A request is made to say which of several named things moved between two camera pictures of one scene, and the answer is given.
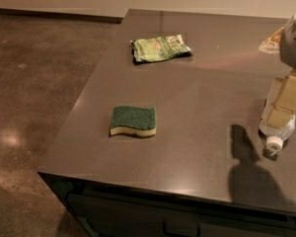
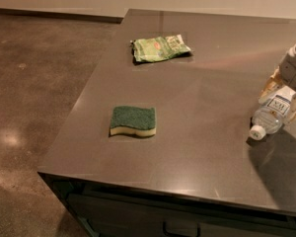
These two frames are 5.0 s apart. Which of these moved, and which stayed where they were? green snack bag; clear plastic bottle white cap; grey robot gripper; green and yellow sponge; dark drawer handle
Moved: clear plastic bottle white cap; grey robot gripper
Stayed: green snack bag; dark drawer handle; green and yellow sponge
